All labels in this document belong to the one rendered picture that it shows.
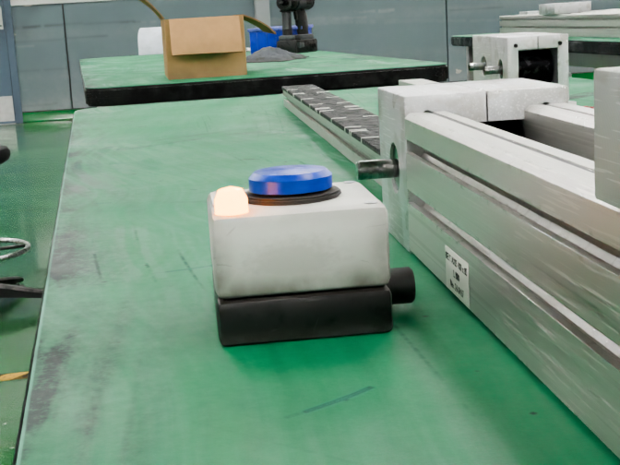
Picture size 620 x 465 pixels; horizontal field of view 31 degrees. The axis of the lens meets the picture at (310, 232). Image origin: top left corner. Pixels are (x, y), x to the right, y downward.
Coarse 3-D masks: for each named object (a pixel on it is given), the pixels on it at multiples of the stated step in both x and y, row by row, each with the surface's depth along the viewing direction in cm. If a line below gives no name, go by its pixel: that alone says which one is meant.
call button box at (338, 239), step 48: (336, 192) 53; (240, 240) 50; (288, 240) 50; (336, 240) 50; (384, 240) 50; (240, 288) 50; (288, 288) 50; (336, 288) 51; (384, 288) 51; (240, 336) 50; (288, 336) 51; (336, 336) 51
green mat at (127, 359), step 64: (128, 128) 158; (192, 128) 152; (256, 128) 147; (64, 192) 101; (128, 192) 98; (192, 192) 96; (64, 256) 72; (128, 256) 71; (192, 256) 70; (64, 320) 57; (128, 320) 56; (192, 320) 55; (448, 320) 53; (64, 384) 47; (128, 384) 46; (192, 384) 46; (256, 384) 45; (320, 384) 45; (384, 384) 44; (448, 384) 44; (512, 384) 43; (64, 448) 39; (128, 448) 39; (192, 448) 39; (256, 448) 38; (320, 448) 38; (384, 448) 38; (448, 448) 37; (512, 448) 37; (576, 448) 37
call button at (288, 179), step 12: (264, 168) 54; (276, 168) 54; (288, 168) 53; (300, 168) 53; (312, 168) 53; (324, 168) 53; (252, 180) 52; (264, 180) 52; (276, 180) 51; (288, 180) 51; (300, 180) 51; (312, 180) 52; (324, 180) 52; (252, 192) 53; (264, 192) 52; (276, 192) 52; (288, 192) 51; (300, 192) 51
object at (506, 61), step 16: (496, 48) 166; (512, 48) 160; (528, 48) 160; (544, 48) 165; (560, 48) 160; (496, 64) 167; (512, 64) 160; (528, 64) 162; (544, 64) 163; (560, 64) 161; (544, 80) 164; (560, 80) 161
